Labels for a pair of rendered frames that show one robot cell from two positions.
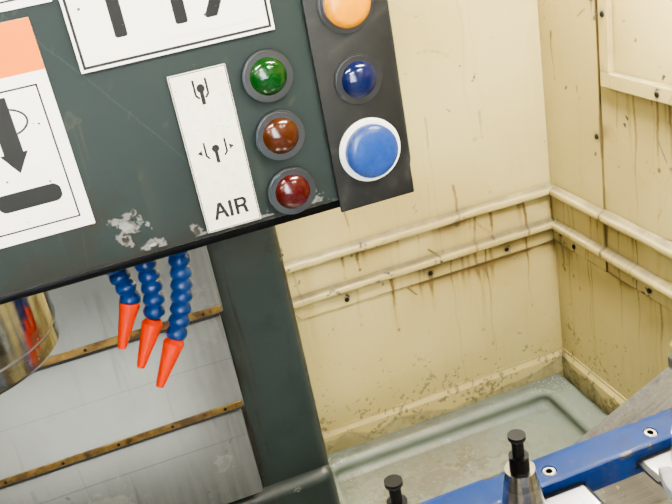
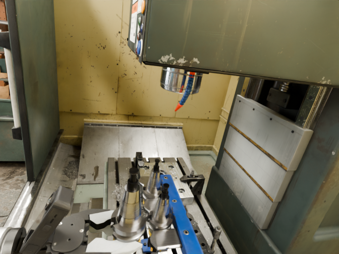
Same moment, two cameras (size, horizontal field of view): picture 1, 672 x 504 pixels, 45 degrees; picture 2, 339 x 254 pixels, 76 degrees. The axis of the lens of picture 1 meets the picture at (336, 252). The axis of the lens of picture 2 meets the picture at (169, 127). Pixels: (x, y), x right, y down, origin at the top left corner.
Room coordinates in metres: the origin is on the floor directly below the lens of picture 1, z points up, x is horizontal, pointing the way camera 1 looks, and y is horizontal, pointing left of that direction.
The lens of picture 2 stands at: (0.48, -0.54, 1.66)
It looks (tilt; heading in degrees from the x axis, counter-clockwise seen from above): 23 degrees down; 85
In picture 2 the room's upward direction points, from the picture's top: 9 degrees clockwise
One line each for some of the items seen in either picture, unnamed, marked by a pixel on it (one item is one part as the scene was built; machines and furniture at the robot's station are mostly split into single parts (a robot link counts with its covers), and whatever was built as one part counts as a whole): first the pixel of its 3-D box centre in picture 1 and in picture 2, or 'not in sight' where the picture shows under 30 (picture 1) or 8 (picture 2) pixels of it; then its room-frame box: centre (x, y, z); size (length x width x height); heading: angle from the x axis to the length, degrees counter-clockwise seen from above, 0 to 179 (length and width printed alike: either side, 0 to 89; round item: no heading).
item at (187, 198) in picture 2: not in sight; (162, 182); (0.57, 0.37, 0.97); 0.29 x 0.23 x 0.05; 103
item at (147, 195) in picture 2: not in sight; (152, 192); (0.51, -0.01, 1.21); 0.06 x 0.06 x 0.03
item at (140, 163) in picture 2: not in sight; (139, 163); (0.43, 0.51, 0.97); 0.13 x 0.03 x 0.15; 103
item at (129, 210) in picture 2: not in sight; (130, 202); (0.46, -0.25, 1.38); 0.04 x 0.04 x 0.07
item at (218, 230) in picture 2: not in sight; (215, 239); (0.78, 0.06, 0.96); 0.03 x 0.03 x 0.13
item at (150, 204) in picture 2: not in sight; (156, 205); (0.52, -0.06, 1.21); 0.07 x 0.05 x 0.01; 13
